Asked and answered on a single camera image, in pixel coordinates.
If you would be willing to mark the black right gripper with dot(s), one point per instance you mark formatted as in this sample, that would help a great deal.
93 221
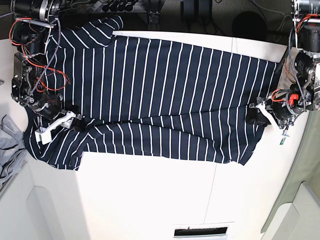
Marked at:
49 106

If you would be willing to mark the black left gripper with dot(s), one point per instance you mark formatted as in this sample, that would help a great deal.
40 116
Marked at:
284 107

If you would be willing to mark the navy white striped t-shirt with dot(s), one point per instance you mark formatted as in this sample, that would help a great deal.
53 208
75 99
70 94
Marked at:
149 97

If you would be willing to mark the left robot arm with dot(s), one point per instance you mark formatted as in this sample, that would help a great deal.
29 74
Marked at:
302 55

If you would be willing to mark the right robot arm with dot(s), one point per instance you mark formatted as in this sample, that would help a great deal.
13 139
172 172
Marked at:
30 34

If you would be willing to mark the grey cloth pile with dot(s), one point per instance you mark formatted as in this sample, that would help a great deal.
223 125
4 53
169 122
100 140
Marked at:
12 149

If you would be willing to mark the black round object on floor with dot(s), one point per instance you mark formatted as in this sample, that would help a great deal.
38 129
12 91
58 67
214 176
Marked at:
249 25

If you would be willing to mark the black power strip with plugs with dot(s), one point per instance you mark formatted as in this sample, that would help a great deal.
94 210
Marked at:
126 6

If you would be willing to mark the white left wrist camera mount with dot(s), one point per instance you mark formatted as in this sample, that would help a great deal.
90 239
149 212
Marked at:
280 127

